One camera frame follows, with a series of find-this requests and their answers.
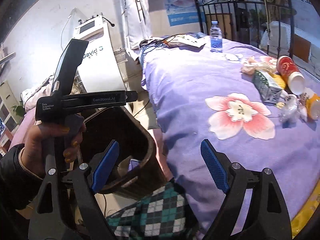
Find blue wall poster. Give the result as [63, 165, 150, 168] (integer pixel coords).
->
[163, 0, 199, 27]

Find green white drink carton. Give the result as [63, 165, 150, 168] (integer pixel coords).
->
[252, 70, 283, 104]

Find yellow snack packet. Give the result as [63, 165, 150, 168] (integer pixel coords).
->
[291, 183, 320, 238]

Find white wicker sofa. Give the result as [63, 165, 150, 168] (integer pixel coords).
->
[259, 21, 319, 78]

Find clear plastic water bottle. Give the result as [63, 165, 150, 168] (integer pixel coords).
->
[210, 21, 222, 53]

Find white David B machine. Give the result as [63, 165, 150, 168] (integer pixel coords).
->
[73, 14, 126, 93]

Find dark brown trash bin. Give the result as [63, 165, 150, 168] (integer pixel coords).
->
[80, 107, 167, 200]

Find person left hand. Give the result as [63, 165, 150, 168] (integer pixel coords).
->
[19, 123, 86, 177]

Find red paper cup tube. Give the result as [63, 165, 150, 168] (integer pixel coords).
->
[277, 55, 305, 95]

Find black iron bed frame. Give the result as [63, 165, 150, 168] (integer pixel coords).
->
[195, 0, 295, 57]

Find orange juice plastic bottle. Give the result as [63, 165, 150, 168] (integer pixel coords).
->
[299, 88, 320, 120]

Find white printed packet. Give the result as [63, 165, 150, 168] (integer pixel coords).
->
[164, 34, 206, 48]

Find red white plastic bag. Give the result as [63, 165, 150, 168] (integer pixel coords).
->
[240, 56, 277, 75]

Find yellow foam fruit net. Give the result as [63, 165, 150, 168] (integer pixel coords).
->
[271, 73, 286, 89]

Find purple floral bed sheet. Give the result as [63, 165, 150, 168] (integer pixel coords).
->
[140, 37, 319, 233]

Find black jacket left forearm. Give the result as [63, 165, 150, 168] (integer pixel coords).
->
[1, 144, 42, 210]

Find clear crumpled plastic wrapper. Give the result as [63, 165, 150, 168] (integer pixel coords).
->
[279, 94, 308, 123]

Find green argyle patterned trousers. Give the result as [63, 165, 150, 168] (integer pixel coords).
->
[106, 180, 199, 239]

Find brown sofa cushion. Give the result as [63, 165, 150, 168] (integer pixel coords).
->
[293, 34, 311, 63]

